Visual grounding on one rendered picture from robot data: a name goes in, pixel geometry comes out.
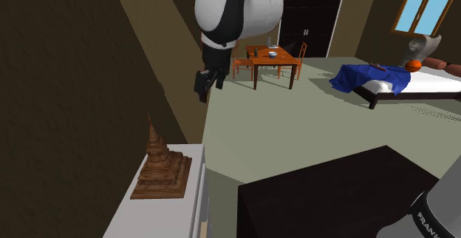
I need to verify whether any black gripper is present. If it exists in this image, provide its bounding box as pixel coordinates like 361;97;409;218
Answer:
194;44;237;104

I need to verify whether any orange wooden chair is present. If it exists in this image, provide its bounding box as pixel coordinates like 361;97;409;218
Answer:
276;41;308;82
231;41;255;82

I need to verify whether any orange wooden dining table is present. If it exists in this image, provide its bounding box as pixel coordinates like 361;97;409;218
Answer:
245;36;302;91

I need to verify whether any brown wooden temple model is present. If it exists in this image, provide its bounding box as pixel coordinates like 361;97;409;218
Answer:
129;112;193;200

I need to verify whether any black double door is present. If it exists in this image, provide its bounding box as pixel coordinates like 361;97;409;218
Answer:
277;0;346;58

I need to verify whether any white chest of drawers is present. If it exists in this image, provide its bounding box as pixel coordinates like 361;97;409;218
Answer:
102;143;211;238

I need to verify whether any dark robot stand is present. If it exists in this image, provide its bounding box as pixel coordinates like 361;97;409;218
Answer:
236;144;441;238

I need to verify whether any bed with blue blanket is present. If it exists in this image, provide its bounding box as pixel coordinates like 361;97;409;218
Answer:
328;57;461;110

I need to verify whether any grey statue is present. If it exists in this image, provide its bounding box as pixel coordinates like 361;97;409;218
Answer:
398;33;443;69

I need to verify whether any window with brown frame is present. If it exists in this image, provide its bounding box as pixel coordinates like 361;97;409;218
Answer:
390;0;457;37

